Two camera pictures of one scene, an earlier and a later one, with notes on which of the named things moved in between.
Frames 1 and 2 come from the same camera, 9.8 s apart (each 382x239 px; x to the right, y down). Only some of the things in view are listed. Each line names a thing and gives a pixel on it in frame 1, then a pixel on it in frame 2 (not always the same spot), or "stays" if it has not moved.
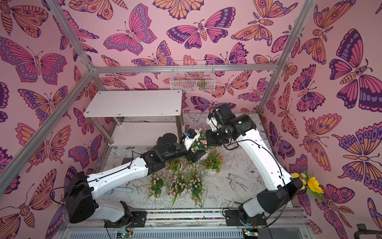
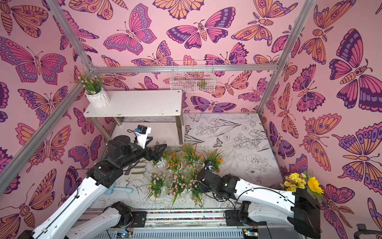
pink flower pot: x=157 y=184 stays
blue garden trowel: x=123 y=189 stays
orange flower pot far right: x=212 y=163 stays
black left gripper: x=197 y=156 -> x=156 y=155
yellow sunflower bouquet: x=311 y=184 stays
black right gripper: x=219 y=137 -> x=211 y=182
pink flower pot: x=201 y=143 -> x=96 y=95
